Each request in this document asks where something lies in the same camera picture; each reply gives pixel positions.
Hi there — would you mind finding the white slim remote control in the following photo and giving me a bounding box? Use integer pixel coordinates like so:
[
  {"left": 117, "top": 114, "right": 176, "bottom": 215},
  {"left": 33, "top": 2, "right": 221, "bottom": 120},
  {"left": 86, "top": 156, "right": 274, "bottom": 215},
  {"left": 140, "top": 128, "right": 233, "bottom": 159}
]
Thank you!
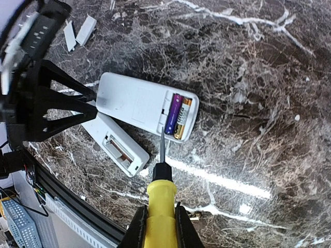
[{"left": 82, "top": 112, "right": 149, "bottom": 177}]

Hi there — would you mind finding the gold ultra AAA battery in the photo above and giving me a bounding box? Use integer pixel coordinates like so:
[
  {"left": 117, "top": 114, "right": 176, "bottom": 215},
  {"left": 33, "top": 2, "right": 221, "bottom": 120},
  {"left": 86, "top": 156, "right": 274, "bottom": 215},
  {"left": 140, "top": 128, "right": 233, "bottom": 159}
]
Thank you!
[{"left": 174, "top": 98, "right": 192, "bottom": 140}]

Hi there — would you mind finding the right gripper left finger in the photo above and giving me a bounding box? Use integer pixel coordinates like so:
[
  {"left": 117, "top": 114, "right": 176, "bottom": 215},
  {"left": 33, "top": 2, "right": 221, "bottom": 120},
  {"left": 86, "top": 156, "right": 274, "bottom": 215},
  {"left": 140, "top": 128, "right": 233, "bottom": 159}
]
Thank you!
[{"left": 120, "top": 206, "right": 148, "bottom": 248}]

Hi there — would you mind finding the perforated metal bracket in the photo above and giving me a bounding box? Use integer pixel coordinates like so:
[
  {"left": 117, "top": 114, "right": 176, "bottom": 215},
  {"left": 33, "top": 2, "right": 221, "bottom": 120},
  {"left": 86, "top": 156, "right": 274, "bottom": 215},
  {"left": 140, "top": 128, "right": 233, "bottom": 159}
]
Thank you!
[{"left": 1, "top": 199, "right": 42, "bottom": 248}]

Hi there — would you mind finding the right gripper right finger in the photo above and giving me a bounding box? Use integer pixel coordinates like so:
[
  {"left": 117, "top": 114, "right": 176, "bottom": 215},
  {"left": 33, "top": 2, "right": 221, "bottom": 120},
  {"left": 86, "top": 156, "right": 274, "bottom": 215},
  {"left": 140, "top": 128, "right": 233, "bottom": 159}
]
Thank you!
[{"left": 175, "top": 203, "right": 205, "bottom": 248}]

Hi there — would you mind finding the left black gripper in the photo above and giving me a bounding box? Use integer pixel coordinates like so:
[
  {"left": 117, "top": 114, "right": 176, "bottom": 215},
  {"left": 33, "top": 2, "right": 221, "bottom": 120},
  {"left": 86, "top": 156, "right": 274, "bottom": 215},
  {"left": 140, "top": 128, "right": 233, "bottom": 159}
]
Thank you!
[{"left": 1, "top": 59, "right": 97, "bottom": 150}]

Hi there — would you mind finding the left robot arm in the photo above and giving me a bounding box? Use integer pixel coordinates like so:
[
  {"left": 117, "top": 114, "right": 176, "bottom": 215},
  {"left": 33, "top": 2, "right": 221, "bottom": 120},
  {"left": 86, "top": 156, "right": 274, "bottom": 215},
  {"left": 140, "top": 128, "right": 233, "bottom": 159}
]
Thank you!
[{"left": 1, "top": 60, "right": 97, "bottom": 179}]

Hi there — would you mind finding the purple AAA battery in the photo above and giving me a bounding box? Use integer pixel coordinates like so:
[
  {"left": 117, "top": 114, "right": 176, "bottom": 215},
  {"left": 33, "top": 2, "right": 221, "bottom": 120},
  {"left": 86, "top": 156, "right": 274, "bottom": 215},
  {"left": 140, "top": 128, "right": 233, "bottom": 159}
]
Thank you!
[{"left": 164, "top": 94, "right": 184, "bottom": 135}]

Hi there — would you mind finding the grey remote battery cover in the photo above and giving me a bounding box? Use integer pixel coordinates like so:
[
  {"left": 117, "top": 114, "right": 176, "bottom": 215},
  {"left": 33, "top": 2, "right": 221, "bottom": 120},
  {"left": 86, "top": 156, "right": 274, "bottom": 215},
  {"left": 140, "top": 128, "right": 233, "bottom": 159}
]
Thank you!
[{"left": 76, "top": 16, "right": 97, "bottom": 46}]

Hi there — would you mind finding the black front rail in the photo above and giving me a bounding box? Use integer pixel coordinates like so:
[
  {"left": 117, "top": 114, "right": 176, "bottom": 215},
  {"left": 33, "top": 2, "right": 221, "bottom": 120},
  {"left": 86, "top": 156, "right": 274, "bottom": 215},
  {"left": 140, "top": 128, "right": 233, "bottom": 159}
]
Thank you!
[{"left": 35, "top": 165, "right": 126, "bottom": 245}]

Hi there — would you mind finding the white battery cover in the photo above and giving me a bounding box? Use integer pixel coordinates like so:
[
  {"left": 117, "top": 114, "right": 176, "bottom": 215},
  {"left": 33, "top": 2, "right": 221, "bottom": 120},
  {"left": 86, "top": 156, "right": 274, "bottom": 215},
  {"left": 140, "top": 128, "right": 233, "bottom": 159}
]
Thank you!
[{"left": 63, "top": 21, "right": 77, "bottom": 52}]

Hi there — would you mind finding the yellow handled screwdriver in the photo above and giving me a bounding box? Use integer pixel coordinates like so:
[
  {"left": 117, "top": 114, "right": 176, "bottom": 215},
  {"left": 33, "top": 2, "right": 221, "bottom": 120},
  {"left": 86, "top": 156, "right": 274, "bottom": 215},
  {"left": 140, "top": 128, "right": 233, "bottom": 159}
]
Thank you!
[{"left": 144, "top": 131, "right": 177, "bottom": 248}]

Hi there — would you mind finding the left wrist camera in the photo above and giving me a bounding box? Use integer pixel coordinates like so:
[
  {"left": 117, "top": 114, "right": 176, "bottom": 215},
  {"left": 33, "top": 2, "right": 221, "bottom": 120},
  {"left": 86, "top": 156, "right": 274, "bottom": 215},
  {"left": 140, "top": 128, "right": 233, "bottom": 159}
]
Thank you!
[{"left": 1, "top": 1, "right": 72, "bottom": 95}]

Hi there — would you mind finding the white slotted cable duct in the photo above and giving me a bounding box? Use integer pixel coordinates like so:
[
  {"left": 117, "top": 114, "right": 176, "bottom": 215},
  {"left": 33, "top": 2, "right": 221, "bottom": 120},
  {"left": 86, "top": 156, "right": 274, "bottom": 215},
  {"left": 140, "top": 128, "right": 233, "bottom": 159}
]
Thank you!
[{"left": 45, "top": 193, "right": 117, "bottom": 248}]

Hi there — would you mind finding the grey remote control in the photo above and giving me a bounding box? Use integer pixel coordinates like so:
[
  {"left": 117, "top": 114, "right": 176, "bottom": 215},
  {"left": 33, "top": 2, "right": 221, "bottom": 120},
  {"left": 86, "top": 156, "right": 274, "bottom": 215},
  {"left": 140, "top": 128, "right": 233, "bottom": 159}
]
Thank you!
[{"left": 96, "top": 72, "right": 200, "bottom": 144}]

